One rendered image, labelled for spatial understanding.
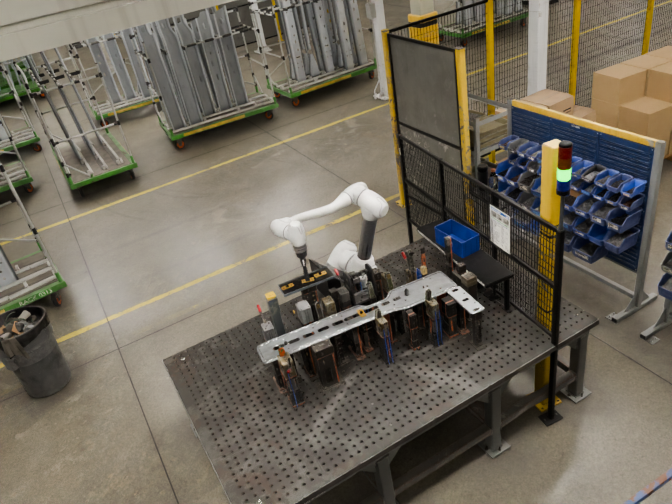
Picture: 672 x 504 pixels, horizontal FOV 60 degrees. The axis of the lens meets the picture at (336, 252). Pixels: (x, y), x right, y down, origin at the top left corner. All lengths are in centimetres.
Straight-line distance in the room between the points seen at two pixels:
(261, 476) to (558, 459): 196
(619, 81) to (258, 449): 553
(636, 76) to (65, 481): 677
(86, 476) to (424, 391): 263
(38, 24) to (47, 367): 492
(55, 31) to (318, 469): 290
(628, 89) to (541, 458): 453
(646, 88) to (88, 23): 715
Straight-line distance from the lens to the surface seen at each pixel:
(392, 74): 637
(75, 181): 938
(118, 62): 1269
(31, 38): 88
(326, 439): 356
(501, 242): 403
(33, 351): 555
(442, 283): 402
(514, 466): 425
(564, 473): 426
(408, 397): 370
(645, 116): 724
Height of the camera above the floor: 341
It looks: 33 degrees down
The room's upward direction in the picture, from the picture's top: 11 degrees counter-clockwise
